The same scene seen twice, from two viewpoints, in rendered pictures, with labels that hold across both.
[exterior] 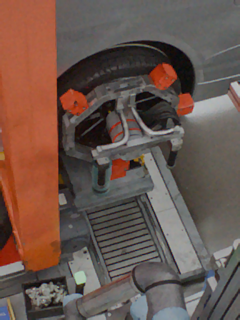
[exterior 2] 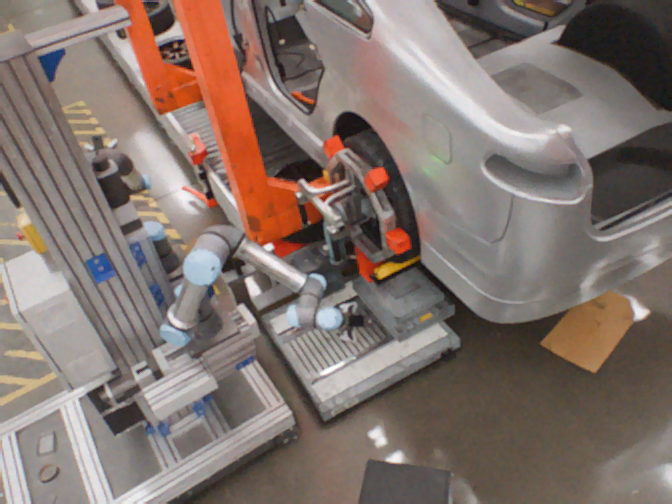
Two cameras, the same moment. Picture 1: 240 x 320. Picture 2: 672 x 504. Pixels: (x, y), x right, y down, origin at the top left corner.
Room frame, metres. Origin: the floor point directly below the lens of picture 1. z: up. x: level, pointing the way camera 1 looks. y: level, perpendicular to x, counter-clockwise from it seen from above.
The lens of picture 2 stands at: (1.81, -2.37, 2.66)
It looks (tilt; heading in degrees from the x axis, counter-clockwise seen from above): 41 degrees down; 94
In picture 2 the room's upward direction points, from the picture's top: 11 degrees counter-clockwise
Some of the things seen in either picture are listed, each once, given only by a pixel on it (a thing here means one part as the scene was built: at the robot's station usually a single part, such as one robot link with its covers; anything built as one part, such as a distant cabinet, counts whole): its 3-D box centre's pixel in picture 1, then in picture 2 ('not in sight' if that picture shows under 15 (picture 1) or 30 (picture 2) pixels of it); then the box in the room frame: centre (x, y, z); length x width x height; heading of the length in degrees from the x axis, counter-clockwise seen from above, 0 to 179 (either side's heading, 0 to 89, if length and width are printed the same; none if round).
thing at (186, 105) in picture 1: (182, 105); (397, 241); (1.92, -0.27, 0.85); 0.09 x 0.08 x 0.07; 116
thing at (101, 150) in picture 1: (111, 125); (323, 177); (1.63, 0.05, 1.03); 0.19 x 0.18 x 0.11; 26
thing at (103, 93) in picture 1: (120, 121); (361, 207); (1.78, 0.02, 0.85); 0.54 x 0.07 x 0.54; 116
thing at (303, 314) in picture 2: not in sight; (305, 313); (1.54, -0.86, 1.09); 0.11 x 0.11 x 0.08; 74
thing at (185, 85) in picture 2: not in sight; (200, 74); (0.68, 2.19, 0.69); 0.52 x 0.17 x 0.35; 26
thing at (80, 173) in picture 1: (103, 154); (399, 272); (1.93, 0.09, 0.32); 0.40 x 0.30 x 0.28; 116
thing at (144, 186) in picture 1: (101, 172); (401, 296); (1.93, 0.09, 0.13); 0.50 x 0.36 x 0.10; 116
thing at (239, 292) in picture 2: not in sight; (236, 282); (0.98, 0.31, 0.21); 0.10 x 0.10 x 0.42; 26
